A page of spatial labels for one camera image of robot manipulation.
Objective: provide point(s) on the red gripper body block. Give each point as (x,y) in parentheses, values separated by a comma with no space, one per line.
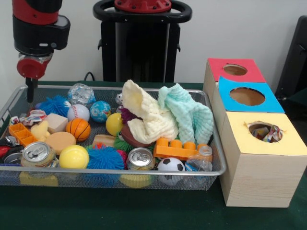
(31,68)

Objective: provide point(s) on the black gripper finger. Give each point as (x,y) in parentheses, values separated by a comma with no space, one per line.
(31,89)

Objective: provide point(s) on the red white blue cloth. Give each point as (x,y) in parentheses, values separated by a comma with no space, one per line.
(31,117)

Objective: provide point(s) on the cream waffle cloth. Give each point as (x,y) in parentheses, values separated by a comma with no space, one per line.
(148,124)

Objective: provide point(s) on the light teal waffle cloth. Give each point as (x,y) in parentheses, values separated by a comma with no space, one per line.
(192,115)

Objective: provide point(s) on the wooden box with three holes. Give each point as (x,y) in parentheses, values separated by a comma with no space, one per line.
(259,177)

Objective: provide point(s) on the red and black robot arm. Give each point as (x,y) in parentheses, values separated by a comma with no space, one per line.
(36,28)

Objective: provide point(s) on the blue spiky rubber ball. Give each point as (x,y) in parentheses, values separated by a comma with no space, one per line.
(54,105)
(104,158)

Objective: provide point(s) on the white toy baseball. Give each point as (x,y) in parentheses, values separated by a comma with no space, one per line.
(78,112)

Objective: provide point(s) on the orange toy basketball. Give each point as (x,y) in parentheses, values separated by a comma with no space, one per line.
(78,129)

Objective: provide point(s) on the blue and green globe ball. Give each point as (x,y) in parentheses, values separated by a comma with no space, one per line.
(100,111)

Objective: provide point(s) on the yellow smooth ball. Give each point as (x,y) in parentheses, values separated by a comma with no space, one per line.
(74,157)

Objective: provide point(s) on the orange toy building block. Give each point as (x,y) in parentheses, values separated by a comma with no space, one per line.
(171,151)

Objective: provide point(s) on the black and white soccer ball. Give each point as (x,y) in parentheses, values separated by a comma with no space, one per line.
(170,164)

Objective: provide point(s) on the black upright panel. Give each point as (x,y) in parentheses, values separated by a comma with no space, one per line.
(295,60)

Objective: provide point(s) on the dark green side table cloth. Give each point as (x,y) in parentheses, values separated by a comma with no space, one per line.
(301,95)

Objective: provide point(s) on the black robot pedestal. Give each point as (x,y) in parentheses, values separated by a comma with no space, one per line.
(144,48)

